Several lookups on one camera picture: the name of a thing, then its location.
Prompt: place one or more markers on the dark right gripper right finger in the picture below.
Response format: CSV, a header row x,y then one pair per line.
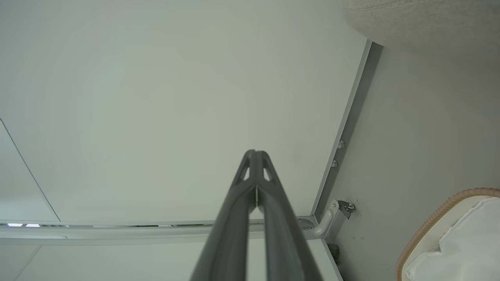
x,y
283,234

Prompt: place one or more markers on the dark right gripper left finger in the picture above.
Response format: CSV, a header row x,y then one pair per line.
x,y
230,226

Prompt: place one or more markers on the white laundry basket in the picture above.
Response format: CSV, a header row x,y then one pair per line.
x,y
425,226

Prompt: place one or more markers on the white basket liner fabric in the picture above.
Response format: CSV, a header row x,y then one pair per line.
x,y
472,242

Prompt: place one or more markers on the grey tubular foot screw plate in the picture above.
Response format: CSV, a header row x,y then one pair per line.
x,y
328,222

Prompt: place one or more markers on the grey fabric sofa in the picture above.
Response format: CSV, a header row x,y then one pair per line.
x,y
429,19

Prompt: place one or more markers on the grey partition base rail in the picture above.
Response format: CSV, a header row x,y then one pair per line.
x,y
351,121

